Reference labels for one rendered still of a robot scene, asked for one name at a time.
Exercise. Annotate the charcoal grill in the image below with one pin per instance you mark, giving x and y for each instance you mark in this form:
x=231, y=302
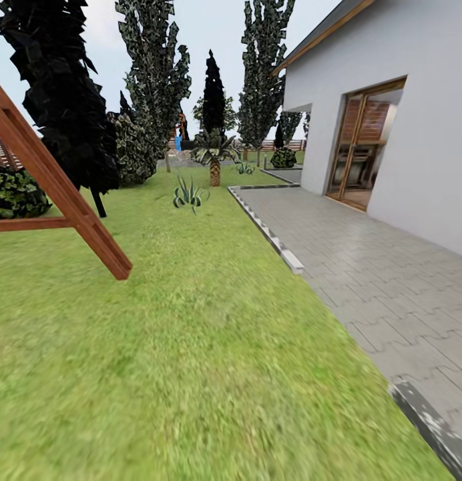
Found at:
x=188, y=145

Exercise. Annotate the door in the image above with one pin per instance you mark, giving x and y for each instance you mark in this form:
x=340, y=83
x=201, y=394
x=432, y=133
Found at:
x=365, y=127

